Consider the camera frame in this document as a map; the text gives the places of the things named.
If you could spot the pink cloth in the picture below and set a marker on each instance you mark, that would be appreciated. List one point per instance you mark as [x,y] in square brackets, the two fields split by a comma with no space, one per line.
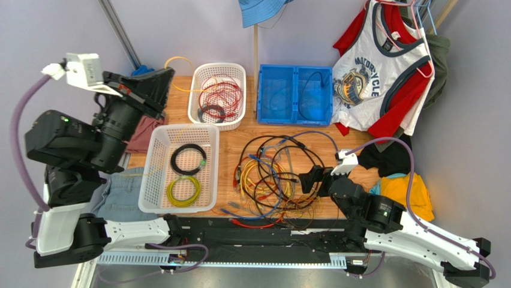
[139,143]

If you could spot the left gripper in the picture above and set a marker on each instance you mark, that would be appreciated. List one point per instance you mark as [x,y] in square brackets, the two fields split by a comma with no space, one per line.
[148,92]

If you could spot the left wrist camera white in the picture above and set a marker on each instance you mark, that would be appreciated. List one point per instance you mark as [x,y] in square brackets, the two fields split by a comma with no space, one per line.
[82,70]

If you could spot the red shirt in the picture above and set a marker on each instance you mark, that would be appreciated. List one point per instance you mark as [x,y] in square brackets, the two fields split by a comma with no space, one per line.
[399,120]

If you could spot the yellow shirt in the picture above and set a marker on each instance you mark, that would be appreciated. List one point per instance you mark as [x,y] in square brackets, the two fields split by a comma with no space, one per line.
[395,187]

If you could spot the black garment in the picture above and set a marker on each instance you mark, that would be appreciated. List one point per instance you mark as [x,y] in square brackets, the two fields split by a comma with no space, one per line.
[394,159]

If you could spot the white perforated basket far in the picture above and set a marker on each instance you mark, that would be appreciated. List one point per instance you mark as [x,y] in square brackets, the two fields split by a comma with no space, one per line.
[223,84]

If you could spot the light denim garment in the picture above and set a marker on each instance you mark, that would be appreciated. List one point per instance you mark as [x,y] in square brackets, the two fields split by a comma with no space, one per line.
[118,198]

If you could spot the blue cloth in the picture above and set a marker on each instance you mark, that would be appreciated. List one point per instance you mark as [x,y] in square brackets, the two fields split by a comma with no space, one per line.
[143,69]

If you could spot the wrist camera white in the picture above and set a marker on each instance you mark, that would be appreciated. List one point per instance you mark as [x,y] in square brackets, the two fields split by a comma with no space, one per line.
[346,162]
[82,70]

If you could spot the blue plastic crate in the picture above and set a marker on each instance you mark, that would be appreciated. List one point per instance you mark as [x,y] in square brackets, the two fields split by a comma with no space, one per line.
[295,95]

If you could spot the white perforated basket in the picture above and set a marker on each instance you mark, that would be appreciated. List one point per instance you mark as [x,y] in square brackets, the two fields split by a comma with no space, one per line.
[181,169]
[223,84]

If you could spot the white motorcycle tank top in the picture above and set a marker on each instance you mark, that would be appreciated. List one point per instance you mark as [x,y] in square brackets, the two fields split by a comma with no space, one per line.
[379,80]

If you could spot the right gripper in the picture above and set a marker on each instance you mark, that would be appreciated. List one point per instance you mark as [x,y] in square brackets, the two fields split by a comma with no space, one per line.
[318,182]

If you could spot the olive green garment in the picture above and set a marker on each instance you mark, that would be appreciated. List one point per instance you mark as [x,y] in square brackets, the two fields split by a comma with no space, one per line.
[439,47]

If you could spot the blue bucket hat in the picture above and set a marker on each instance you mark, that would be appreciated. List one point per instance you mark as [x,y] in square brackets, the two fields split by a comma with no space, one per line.
[254,12]

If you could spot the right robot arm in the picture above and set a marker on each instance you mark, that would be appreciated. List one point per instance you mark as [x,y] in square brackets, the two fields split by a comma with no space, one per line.
[376,222]

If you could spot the black coil in far basket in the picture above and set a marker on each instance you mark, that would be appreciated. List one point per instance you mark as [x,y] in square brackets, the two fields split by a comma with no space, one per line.
[215,112]

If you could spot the wooden pole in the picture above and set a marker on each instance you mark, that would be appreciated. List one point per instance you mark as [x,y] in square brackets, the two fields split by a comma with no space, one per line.
[255,57]

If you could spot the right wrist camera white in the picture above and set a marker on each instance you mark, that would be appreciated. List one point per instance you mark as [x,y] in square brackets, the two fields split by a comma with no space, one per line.
[346,162]

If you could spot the white perforated basket near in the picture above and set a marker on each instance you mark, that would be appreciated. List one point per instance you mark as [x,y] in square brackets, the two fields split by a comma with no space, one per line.
[181,169]

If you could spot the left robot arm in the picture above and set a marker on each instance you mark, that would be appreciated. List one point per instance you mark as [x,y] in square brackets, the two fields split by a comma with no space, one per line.
[76,156]

